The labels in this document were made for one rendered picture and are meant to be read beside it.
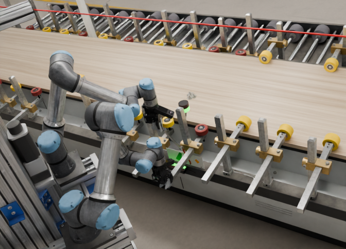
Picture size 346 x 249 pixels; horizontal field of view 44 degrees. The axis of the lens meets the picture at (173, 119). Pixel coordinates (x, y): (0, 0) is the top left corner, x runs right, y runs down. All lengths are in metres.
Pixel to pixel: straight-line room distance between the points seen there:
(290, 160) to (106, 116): 1.23
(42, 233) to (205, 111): 1.23
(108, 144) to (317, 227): 1.65
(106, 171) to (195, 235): 1.51
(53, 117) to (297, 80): 1.56
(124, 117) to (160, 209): 1.73
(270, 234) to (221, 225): 0.36
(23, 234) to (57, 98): 0.69
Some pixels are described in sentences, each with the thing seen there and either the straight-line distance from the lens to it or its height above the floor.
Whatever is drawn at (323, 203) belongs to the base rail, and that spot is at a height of 0.70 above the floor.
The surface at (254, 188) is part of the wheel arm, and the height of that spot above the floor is 0.96.
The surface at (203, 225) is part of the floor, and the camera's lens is 3.28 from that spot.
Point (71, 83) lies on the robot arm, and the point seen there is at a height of 1.56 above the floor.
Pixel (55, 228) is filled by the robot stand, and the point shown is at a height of 1.01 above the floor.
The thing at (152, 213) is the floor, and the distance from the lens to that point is 3.45.
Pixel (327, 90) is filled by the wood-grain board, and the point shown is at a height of 0.90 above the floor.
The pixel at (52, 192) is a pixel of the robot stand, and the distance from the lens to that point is 2.15.
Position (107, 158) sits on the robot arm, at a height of 1.40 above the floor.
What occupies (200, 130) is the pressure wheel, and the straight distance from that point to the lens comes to 2.62.
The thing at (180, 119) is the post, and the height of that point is 1.07.
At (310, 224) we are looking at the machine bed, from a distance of 3.02.
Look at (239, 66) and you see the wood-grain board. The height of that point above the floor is 0.90.
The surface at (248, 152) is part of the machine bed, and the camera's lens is 2.73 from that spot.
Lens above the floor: 2.58
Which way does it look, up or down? 37 degrees down
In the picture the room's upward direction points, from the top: 15 degrees counter-clockwise
